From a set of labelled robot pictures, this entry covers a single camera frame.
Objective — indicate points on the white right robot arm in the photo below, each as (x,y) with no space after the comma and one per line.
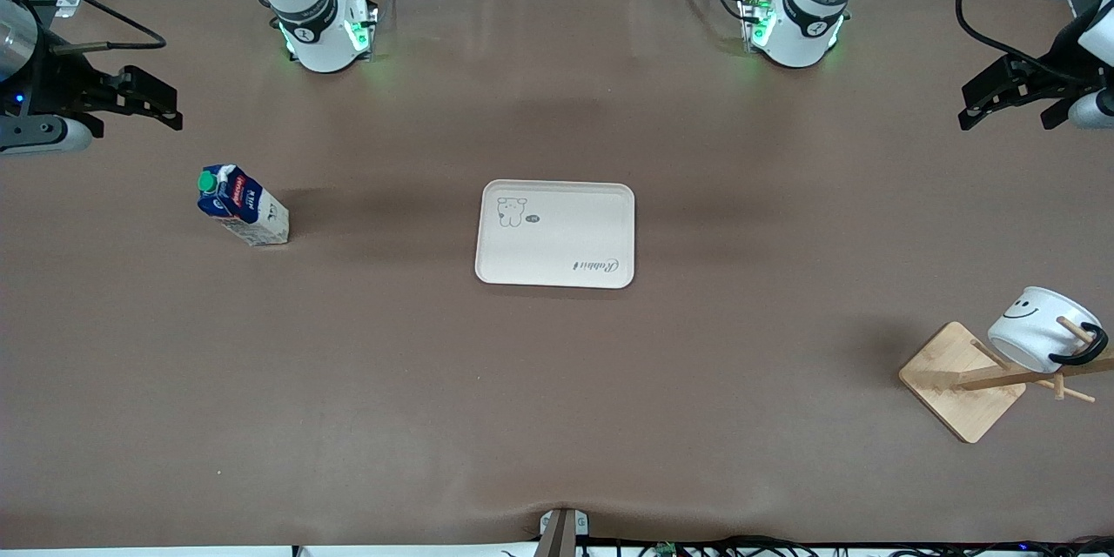
(318,43)

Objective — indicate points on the blue milk carton green cap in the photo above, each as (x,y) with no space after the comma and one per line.
(252,218)

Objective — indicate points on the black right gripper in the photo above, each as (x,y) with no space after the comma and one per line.
(54,87)

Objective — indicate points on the wooden cup hanging rack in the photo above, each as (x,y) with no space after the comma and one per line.
(957,400)

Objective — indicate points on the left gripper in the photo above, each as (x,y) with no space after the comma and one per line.
(1054,75)

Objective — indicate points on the cream rectangular plastic tray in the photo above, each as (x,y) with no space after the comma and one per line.
(557,235)

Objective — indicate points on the brown table mat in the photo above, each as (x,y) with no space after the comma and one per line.
(348,365)

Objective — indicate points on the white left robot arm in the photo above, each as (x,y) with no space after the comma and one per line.
(796,39)

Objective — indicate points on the metal camera mount clamp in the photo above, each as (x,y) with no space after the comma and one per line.
(561,535)

